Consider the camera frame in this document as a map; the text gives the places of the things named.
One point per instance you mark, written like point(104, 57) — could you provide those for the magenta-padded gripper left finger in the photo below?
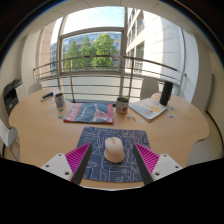
point(60, 165)

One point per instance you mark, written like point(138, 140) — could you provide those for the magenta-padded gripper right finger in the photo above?
point(165, 166)

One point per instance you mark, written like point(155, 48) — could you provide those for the beige computer mouse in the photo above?
point(114, 150)

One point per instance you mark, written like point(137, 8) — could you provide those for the blue patterned mouse pad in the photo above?
point(96, 136)

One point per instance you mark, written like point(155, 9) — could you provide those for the red and blue magazine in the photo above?
point(90, 113)

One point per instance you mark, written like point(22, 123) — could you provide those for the open illustrated book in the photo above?
point(148, 108)

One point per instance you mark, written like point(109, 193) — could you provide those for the white chair with wooden legs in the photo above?
point(6, 135)

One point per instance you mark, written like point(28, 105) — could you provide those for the blue patterned tin can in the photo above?
point(59, 100)

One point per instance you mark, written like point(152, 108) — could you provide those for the small blue stapler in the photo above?
point(47, 96)

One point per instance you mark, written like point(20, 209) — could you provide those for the black cylindrical speaker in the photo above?
point(166, 92)

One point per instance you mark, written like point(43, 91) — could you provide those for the red and white tin can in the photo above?
point(122, 106)

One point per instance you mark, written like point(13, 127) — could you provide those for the metal balcony railing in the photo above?
point(96, 57)

